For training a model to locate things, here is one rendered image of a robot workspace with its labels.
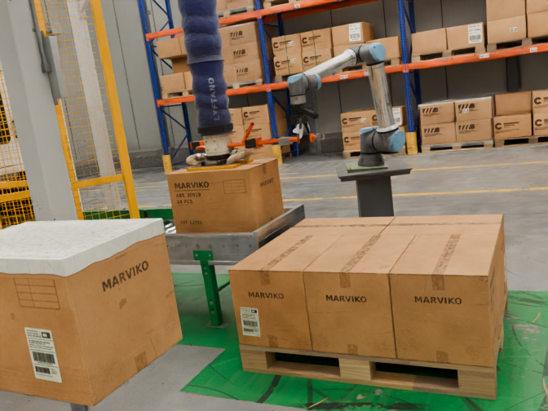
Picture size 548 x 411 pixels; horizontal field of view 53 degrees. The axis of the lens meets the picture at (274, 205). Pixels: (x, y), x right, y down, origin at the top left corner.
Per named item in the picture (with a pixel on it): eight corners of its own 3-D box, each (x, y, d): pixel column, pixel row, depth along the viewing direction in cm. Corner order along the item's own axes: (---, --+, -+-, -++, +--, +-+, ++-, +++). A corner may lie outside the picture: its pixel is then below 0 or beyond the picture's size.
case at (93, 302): (-52, 381, 169) (-86, 256, 161) (50, 325, 204) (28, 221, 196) (93, 408, 141) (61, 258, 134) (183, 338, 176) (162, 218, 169)
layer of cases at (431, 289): (239, 344, 277) (227, 269, 270) (311, 276, 364) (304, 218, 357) (492, 368, 224) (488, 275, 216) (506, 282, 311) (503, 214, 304)
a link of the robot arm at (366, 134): (369, 148, 405) (369, 125, 401) (387, 150, 392) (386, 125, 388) (355, 152, 396) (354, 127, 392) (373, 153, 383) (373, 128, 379)
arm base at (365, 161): (357, 162, 407) (357, 149, 405) (383, 161, 404) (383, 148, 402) (358, 167, 389) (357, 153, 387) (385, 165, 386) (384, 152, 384)
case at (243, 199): (175, 235, 355) (165, 174, 348) (208, 218, 391) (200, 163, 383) (258, 234, 329) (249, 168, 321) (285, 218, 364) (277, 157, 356)
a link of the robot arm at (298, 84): (307, 72, 319) (293, 73, 313) (309, 94, 321) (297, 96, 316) (296, 74, 326) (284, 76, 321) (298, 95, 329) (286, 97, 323)
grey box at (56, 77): (33, 102, 280) (20, 42, 275) (41, 102, 285) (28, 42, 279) (61, 98, 271) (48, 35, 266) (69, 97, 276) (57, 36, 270)
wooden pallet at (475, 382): (242, 370, 280) (238, 344, 277) (313, 297, 367) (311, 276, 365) (495, 400, 227) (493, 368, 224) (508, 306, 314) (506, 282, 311)
